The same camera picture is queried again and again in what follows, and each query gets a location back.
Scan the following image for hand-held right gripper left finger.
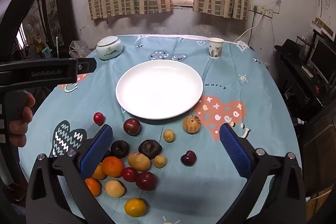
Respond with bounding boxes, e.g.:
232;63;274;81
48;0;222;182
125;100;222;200
25;124;116;224

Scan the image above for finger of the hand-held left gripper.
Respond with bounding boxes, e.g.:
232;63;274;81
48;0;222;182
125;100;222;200
77;58;97;73

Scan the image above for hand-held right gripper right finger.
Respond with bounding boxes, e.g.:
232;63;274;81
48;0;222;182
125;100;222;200
219;123;307;224

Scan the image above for orange mandarin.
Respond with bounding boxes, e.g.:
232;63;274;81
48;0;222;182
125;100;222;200
84;177;101;197
101;156;124;178
92;164;107;180

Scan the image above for small red plum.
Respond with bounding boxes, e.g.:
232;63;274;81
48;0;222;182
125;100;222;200
121;167;138;182
93;112;105;125

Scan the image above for pale yellow mango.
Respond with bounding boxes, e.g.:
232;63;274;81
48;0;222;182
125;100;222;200
105;179;126;198

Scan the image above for smooth yellow pepino melon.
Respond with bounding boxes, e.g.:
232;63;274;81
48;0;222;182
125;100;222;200
128;152;152;171

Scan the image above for dark red plum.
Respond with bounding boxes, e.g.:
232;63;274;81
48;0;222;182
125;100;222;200
123;118;141;136
135;172;157;191

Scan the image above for heart-shaped dark cherry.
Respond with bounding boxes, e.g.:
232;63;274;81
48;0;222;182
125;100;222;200
181;151;197;167

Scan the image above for striped pepino melon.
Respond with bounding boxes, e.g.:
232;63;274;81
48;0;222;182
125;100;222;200
183;115;201;134

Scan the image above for small yellow fruit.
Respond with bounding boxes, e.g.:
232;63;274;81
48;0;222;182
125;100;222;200
163;130;175;143
154;155;167;168

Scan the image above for yellow orange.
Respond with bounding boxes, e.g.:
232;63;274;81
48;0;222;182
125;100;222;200
124;198;147;218

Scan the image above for white plate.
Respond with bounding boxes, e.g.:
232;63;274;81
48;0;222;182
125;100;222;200
116;60;204;120

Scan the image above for person's left hand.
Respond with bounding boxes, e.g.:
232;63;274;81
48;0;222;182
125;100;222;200
9;92;36;148

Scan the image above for clear plastic bag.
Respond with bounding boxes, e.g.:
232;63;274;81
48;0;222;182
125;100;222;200
69;40;91;59

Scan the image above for white ceramic lidded jar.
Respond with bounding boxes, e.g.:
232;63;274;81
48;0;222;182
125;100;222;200
96;36;123;60

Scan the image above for white electric fan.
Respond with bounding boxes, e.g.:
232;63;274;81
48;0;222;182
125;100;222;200
24;14;40;38

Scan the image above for dark curved bar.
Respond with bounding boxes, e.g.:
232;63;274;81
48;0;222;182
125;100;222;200
0;0;46;63

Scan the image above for black equipment stand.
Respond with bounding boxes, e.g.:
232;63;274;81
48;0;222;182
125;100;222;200
274;51;334;119

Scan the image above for printed paper cup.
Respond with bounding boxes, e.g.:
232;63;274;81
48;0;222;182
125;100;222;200
208;37;224;59

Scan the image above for black hat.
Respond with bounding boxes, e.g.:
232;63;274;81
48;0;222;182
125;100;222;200
274;39;301;58

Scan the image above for black monitor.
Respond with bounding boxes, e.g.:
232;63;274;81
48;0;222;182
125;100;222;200
307;35;336;88

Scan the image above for wooden stick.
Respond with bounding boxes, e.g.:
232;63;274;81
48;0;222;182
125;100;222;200
314;17;336;39

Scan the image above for white cable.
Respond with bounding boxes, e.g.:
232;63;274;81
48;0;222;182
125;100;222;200
234;13;263;43

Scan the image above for white wall socket strip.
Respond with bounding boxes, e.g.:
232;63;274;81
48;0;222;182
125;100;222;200
251;5;273;17

